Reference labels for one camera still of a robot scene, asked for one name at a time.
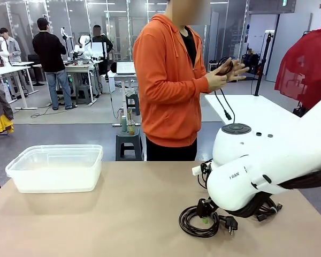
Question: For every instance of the red salon cape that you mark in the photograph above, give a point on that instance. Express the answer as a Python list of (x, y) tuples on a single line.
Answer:
[(305, 61)]

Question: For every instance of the white robot with round head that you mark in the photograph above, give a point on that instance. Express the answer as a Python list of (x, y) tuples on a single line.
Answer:
[(2, 53)]

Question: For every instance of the green exit sign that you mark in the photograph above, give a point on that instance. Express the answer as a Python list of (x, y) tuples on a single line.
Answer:
[(283, 2)]

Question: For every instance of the person's right forearm orange sleeve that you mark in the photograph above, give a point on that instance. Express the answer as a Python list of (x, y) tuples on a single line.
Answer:
[(184, 87)]

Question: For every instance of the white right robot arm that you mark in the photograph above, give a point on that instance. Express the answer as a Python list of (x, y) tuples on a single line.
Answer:
[(256, 160)]

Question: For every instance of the black bags pile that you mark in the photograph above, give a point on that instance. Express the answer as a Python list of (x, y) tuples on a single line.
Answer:
[(250, 64)]

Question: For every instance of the person in orange hoodie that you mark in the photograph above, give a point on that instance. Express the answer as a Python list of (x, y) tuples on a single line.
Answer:
[(171, 120)]

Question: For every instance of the clear plastic storage container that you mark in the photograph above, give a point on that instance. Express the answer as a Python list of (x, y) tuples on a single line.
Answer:
[(56, 174)]

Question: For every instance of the green bottle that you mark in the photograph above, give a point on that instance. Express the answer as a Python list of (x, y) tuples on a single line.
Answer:
[(123, 123)]

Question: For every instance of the white lit monitor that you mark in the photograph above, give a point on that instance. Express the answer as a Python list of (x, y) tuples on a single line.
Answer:
[(97, 51)]

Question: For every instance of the black office chair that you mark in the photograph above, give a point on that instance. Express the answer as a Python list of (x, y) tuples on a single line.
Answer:
[(37, 69)]

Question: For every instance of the person's right hand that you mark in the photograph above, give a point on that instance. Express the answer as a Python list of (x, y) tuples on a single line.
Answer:
[(215, 80)]

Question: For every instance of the clear cup brown drink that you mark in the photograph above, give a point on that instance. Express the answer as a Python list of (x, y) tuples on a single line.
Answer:
[(131, 129)]

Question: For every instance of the grey workbench desk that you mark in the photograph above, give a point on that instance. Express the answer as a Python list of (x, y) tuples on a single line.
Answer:
[(79, 67)]

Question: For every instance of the person in grey hoodie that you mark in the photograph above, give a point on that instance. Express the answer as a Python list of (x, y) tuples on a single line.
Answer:
[(12, 46)]

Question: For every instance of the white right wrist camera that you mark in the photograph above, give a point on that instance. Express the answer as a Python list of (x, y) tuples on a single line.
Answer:
[(196, 170)]

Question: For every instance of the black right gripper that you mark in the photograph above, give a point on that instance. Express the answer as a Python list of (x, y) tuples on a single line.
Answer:
[(206, 207)]

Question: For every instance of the white background table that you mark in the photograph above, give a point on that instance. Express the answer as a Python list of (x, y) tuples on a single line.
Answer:
[(256, 107)]

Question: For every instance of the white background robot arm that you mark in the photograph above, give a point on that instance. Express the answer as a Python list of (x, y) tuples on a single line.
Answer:
[(84, 45)]

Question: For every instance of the black tripod pole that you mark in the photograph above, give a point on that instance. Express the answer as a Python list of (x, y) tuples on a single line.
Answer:
[(261, 67)]

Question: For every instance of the wooden shoe rack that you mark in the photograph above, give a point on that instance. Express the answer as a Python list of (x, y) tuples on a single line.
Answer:
[(212, 64)]

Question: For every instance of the yellow bag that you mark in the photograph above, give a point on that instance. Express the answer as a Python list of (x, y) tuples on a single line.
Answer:
[(4, 125)]

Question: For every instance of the black mannequin stand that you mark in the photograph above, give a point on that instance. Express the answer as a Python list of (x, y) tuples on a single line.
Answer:
[(299, 109)]

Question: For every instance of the white open laptop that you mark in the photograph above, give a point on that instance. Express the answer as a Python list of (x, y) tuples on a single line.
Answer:
[(125, 67)]

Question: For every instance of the white standing desk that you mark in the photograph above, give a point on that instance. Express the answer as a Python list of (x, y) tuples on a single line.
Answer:
[(123, 101)]

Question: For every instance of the grey plastic stool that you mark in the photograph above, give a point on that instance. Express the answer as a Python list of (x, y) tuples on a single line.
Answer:
[(132, 100), (129, 139), (83, 92)]

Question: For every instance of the man black sweater cap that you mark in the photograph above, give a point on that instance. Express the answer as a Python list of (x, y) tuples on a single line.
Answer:
[(49, 51)]

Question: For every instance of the long white desk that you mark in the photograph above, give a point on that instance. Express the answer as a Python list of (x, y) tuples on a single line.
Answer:
[(5, 70)]

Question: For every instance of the person in black top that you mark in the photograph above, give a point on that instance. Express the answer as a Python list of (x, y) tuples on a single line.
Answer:
[(101, 42)]

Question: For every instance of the person's left hand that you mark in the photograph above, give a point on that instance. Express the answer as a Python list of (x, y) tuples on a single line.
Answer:
[(238, 71)]

